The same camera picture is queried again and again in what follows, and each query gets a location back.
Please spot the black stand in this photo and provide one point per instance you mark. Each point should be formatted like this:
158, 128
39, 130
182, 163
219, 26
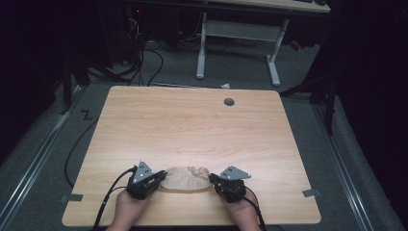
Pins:
324, 93
66, 86

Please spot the white frame desk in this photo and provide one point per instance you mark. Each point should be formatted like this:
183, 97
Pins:
239, 30

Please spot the white crumpled paper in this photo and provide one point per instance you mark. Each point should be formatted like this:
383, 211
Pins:
225, 86

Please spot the person's left hand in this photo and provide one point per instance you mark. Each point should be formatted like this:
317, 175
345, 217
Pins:
128, 213

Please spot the metal floor rail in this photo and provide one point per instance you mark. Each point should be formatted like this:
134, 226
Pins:
344, 166
35, 160

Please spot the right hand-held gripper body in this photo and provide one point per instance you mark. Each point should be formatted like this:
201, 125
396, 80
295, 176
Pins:
231, 187

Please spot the red object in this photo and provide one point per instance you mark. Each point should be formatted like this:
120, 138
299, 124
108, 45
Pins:
295, 45

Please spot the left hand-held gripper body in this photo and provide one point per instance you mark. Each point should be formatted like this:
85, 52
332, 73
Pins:
141, 186

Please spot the dark computer tower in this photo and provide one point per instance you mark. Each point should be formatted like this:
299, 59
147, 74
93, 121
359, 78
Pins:
134, 24

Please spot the person's right hand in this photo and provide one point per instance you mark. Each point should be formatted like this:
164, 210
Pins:
242, 215

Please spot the beige cloth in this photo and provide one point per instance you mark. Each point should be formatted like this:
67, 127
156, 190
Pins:
186, 179

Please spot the grey tape strip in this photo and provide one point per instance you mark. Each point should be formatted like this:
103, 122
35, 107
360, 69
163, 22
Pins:
72, 197
311, 192

